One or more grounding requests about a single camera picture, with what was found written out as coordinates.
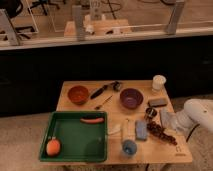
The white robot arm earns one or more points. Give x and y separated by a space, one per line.
198 111

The green plastic tray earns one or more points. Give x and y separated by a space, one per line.
80 142

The wooden table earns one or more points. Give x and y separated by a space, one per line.
151 151

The purple bowl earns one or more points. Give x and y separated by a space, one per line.
131 98

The red sausage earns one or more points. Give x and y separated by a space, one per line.
92 121

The orange-brown bowl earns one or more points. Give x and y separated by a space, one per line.
78 94

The blue sponge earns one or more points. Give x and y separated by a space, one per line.
141 130

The small dark spoon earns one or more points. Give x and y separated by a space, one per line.
101 105

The grey cloth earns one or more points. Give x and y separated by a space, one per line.
168 119

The small metal tin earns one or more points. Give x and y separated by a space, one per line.
150 113

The white paper cup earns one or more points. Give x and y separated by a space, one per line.
158 82

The orange fruit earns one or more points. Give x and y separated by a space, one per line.
53 147

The blue cup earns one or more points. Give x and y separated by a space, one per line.
129 148

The dark red grape bunch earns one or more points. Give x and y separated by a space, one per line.
158 131

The dark grey block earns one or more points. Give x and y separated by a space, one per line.
159 102

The black-handled brush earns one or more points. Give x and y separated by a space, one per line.
116 86

